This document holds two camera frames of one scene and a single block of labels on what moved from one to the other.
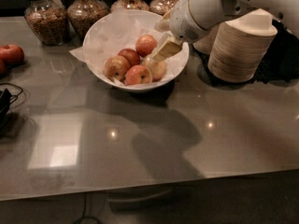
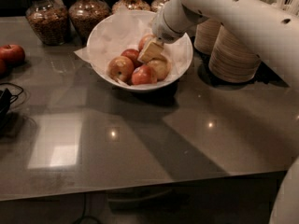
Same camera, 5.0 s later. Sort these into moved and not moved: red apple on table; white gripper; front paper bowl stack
Moved: white gripper
Not moved: front paper bowl stack; red apple on table
